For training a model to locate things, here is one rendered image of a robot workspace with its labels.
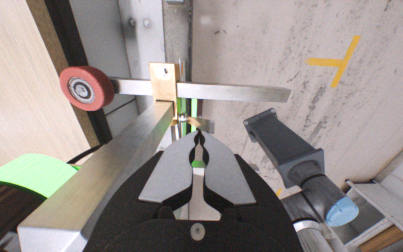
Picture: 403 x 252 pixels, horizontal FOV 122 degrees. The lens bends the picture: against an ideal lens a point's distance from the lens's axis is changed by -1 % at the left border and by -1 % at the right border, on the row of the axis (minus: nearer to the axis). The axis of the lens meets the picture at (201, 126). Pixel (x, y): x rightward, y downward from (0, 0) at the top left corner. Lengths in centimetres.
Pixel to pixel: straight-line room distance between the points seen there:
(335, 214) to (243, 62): 106
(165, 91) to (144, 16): 33
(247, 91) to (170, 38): 27
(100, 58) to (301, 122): 163
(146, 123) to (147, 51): 39
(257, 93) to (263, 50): 95
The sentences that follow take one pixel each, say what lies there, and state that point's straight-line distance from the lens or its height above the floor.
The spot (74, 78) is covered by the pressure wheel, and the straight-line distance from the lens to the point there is 31.
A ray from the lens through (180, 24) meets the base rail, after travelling 44.
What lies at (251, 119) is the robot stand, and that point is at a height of 2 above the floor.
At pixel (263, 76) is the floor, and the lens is 125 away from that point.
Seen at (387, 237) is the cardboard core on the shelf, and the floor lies 58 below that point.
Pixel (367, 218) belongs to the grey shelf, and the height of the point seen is 27.
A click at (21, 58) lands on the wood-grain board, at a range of 38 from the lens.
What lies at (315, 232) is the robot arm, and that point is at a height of 90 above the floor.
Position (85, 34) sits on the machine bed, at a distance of 44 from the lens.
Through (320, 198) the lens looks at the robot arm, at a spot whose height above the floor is 80.
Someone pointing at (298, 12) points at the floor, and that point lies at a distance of 136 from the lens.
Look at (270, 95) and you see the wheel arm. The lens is 31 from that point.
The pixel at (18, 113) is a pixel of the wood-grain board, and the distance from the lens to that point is 46.
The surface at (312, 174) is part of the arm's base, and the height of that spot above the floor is 68.
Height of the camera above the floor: 112
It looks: 62 degrees down
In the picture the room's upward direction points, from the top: 180 degrees counter-clockwise
